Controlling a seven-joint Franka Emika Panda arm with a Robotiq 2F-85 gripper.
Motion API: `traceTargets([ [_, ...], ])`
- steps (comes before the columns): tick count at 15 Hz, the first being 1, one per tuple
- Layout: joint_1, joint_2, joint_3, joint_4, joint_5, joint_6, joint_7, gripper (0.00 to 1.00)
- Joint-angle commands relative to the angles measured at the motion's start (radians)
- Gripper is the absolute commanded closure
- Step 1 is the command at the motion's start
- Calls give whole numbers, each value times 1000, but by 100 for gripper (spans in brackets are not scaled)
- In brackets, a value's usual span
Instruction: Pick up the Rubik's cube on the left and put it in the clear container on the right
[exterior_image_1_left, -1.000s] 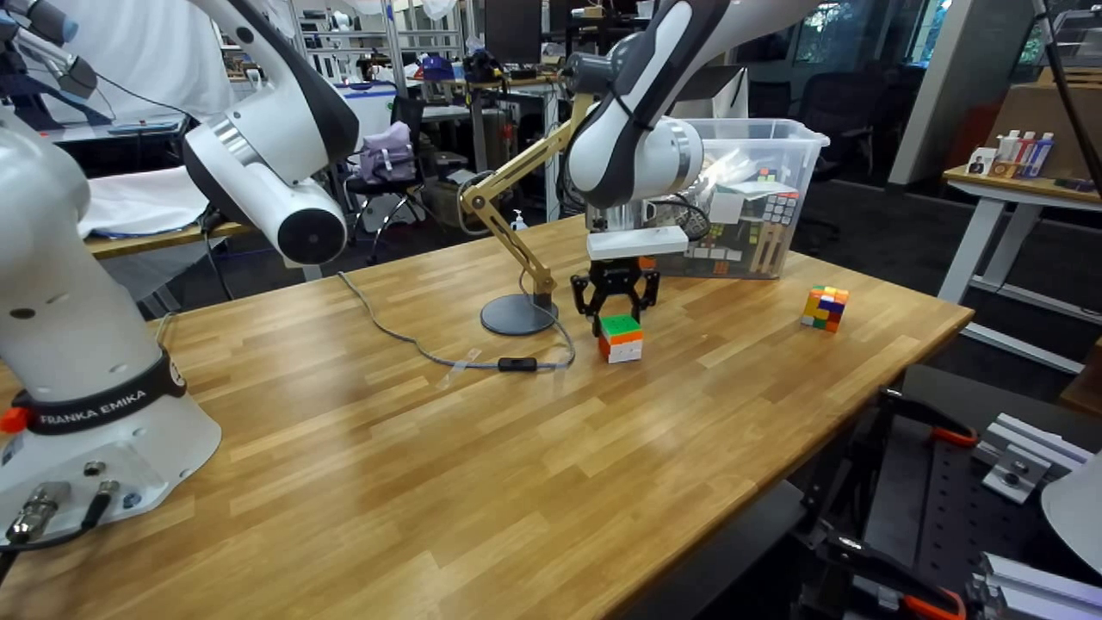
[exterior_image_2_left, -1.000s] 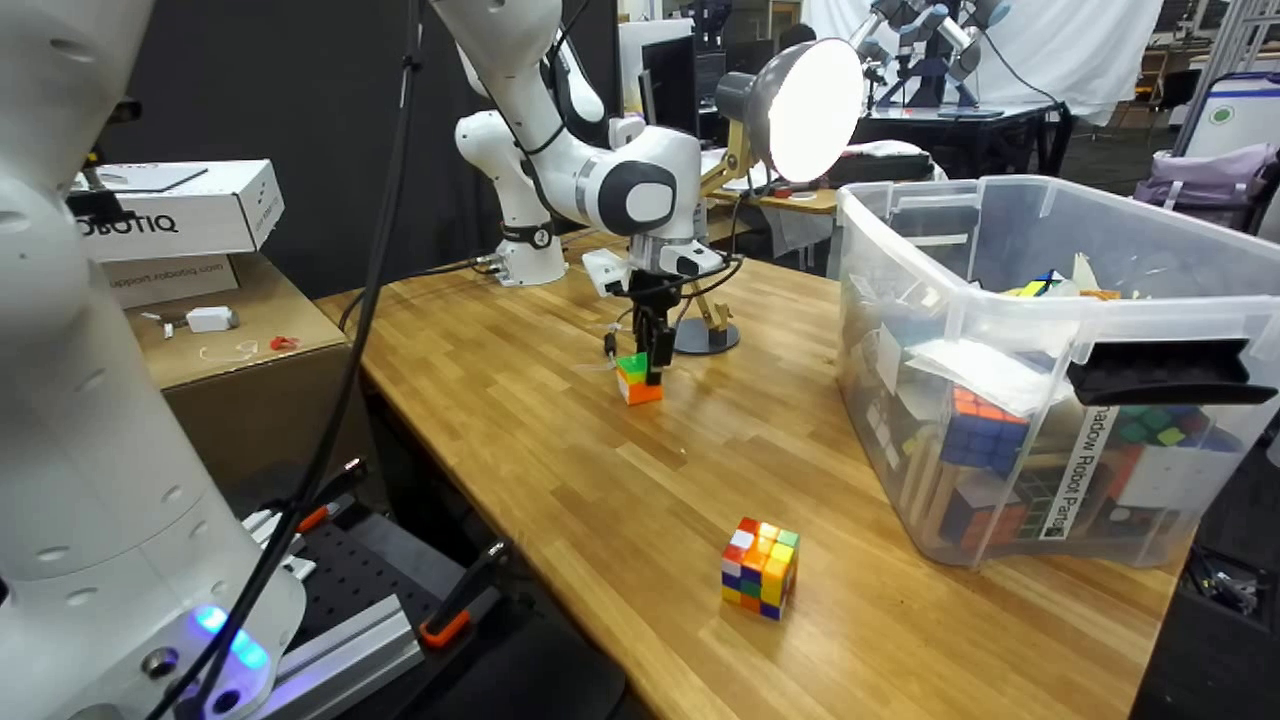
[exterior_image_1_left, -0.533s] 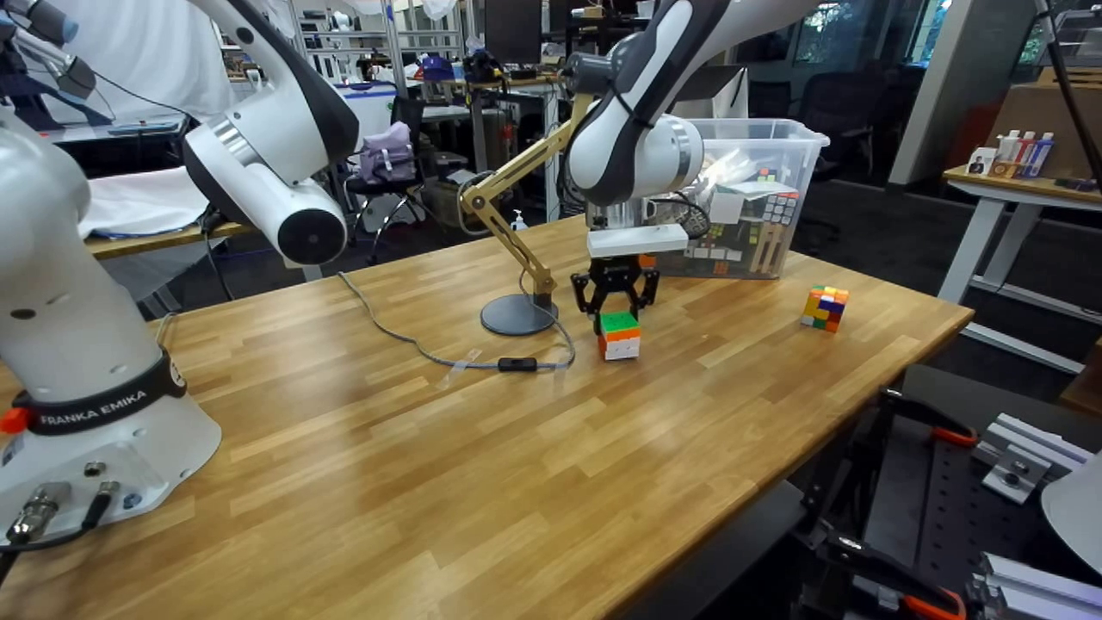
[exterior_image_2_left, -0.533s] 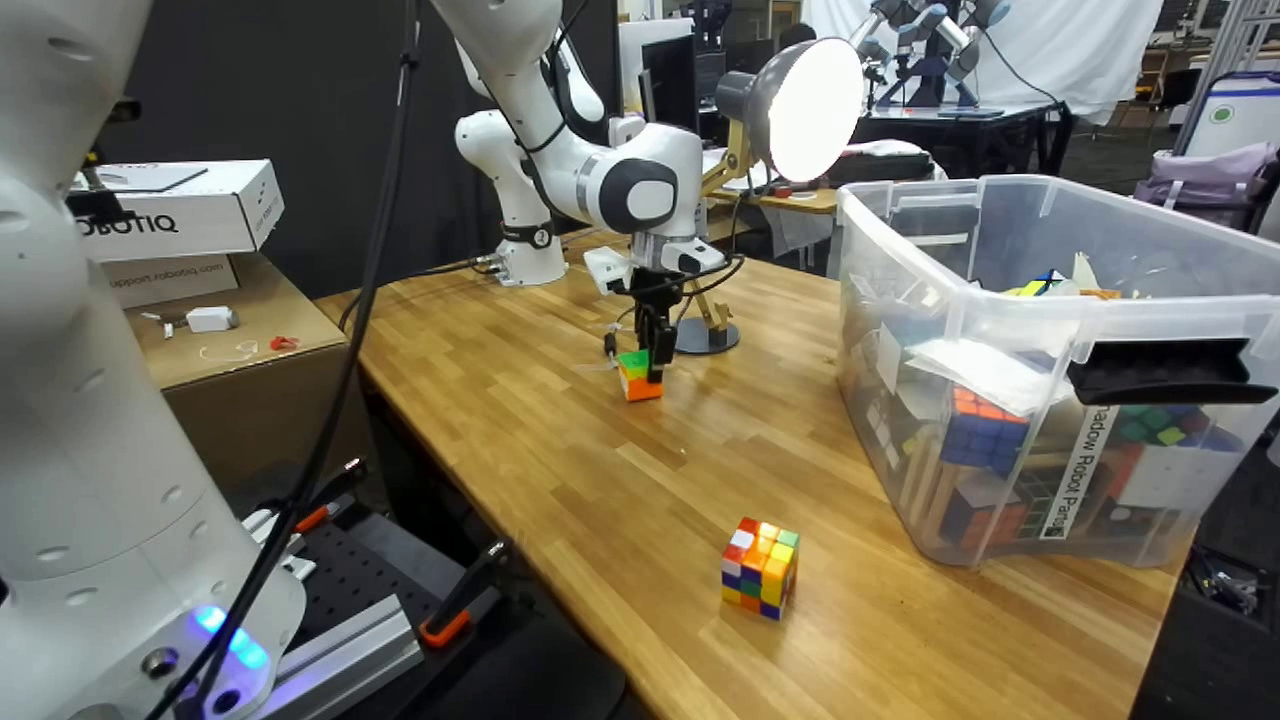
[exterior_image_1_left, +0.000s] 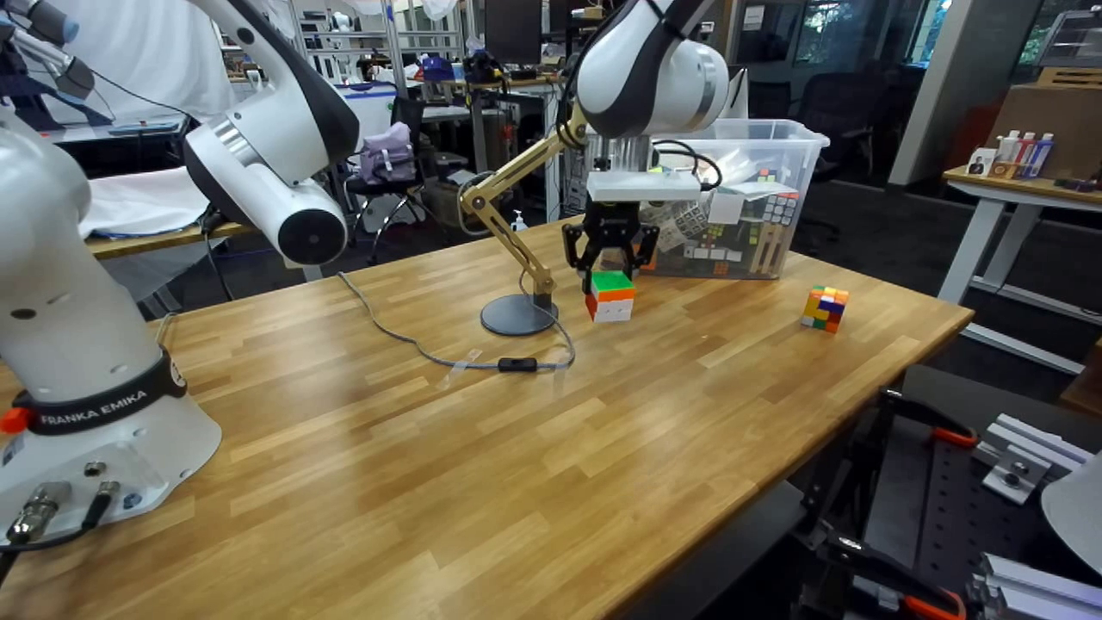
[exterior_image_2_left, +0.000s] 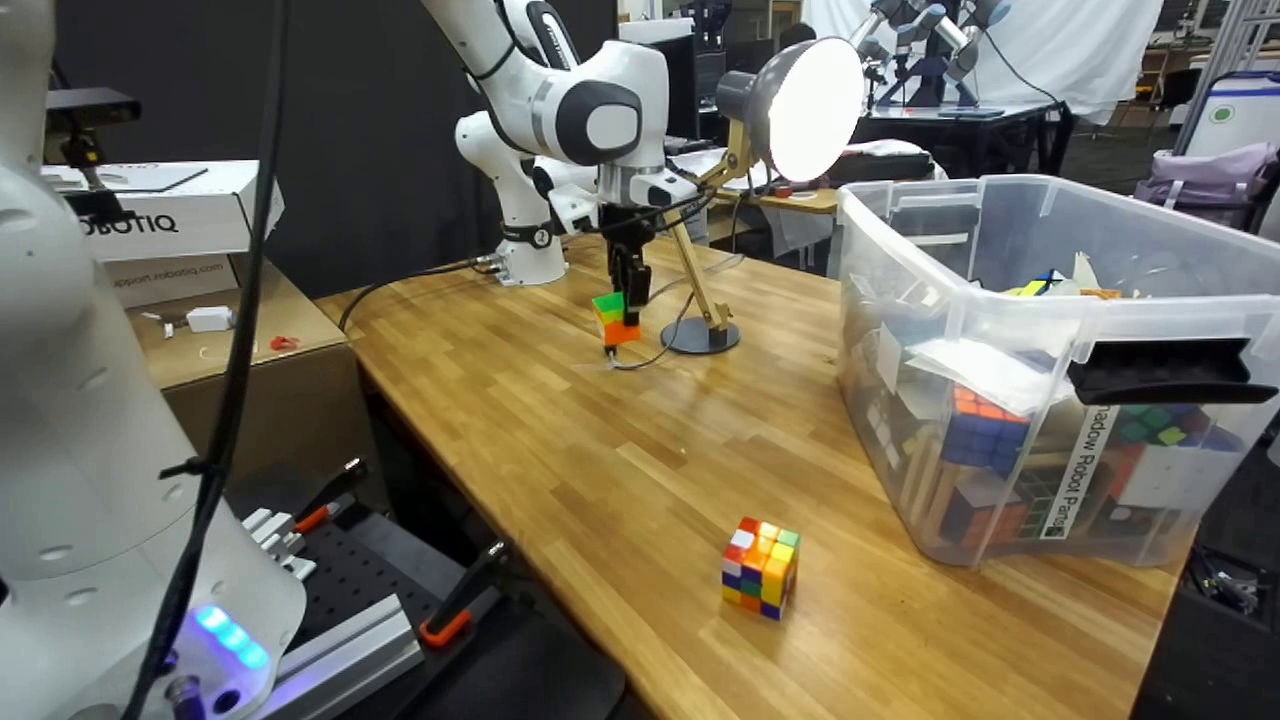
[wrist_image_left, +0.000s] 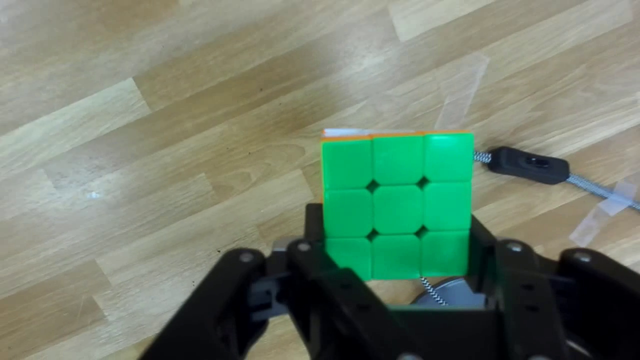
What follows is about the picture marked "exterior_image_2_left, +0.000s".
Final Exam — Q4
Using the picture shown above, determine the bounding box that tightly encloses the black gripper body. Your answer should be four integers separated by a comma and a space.
596, 197, 662, 261

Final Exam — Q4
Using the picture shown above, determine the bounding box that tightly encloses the green orange Rubik's cube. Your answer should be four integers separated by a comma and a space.
588, 289, 642, 358

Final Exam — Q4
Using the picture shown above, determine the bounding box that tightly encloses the clear plastic storage container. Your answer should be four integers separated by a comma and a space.
833, 174, 1280, 577

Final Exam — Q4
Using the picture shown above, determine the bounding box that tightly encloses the scrambled multicolour Rubik's cube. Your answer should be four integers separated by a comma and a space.
715, 515, 805, 624

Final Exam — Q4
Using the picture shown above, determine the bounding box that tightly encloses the blue orange cube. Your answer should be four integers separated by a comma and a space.
940, 387, 1031, 482

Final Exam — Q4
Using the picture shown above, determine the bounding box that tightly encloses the black container latch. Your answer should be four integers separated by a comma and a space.
1062, 336, 1280, 410

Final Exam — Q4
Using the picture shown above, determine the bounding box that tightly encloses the wooden desk lamp grey shade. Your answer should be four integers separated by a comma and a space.
647, 36, 871, 359

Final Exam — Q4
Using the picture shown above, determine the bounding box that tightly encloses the brown cardboard box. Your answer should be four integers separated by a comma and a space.
132, 252, 384, 515

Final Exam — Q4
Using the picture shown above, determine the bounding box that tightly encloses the black tripod equipment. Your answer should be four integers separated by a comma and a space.
854, 0, 1015, 114

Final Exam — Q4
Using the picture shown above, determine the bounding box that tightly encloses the black background table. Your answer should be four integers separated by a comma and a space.
850, 102, 1077, 186

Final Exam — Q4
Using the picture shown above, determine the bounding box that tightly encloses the black perforated platform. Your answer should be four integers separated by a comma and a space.
234, 514, 631, 720

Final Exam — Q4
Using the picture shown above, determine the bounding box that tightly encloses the beige flat box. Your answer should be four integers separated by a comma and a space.
122, 252, 243, 313

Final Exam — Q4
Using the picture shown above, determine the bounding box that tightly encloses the white cardboard box black print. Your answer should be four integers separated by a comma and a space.
36, 155, 289, 263

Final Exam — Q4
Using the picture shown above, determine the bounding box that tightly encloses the white backdrop sheet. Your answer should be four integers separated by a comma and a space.
795, 0, 1162, 133

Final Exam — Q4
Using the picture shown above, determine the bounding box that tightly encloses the white label black text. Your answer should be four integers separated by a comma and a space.
1034, 405, 1122, 544

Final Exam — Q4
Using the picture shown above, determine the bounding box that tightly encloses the purple white bundle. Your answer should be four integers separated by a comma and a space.
1131, 140, 1280, 233

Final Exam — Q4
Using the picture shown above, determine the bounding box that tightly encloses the lamp power cable with switch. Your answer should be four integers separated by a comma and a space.
604, 252, 734, 376

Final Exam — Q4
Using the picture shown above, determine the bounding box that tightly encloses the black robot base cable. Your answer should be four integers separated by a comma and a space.
334, 255, 510, 336

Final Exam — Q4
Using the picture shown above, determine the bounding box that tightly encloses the thick black hanging cable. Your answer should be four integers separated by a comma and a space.
121, 0, 295, 720

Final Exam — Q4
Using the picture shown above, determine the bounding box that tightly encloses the red handled clamp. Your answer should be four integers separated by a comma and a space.
243, 452, 376, 555

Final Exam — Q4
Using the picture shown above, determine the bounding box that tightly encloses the orange handled clamp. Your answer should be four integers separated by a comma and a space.
410, 536, 510, 655

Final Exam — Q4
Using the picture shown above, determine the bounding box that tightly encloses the silver metal bracket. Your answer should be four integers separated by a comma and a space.
234, 499, 319, 580

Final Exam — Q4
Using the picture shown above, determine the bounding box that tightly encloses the silver aluminium extrusion rail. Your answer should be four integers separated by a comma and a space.
255, 593, 431, 720

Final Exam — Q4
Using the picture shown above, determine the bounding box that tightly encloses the black camera on stand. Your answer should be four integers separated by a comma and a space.
43, 85, 145, 225

